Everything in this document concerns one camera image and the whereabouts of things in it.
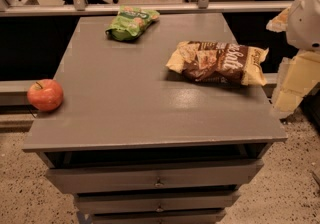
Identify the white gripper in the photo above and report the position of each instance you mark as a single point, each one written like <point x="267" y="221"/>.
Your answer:
<point x="306" y="23"/>

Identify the top grey drawer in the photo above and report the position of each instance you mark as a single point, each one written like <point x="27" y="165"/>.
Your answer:
<point x="154" y="176"/>

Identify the middle grey drawer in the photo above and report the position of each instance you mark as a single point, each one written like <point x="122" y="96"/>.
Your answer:
<point x="157" y="202"/>

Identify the red apple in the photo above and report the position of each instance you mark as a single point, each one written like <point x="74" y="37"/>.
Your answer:
<point x="45" y="95"/>

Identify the grey drawer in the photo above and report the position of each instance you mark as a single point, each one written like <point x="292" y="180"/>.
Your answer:
<point x="157" y="202"/>
<point x="154" y="176"/>
<point x="203" y="216"/>

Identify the grey drawer cabinet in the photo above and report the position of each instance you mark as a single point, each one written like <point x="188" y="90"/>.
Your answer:
<point x="122" y="106"/>

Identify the brown chip bag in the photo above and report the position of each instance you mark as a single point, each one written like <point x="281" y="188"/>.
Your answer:
<point x="219" y="62"/>

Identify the bottom grey drawer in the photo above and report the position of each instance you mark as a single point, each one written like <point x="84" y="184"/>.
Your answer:
<point x="203" y="216"/>

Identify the green rice chip bag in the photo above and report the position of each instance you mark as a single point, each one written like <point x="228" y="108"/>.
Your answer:
<point x="131" y="22"/>

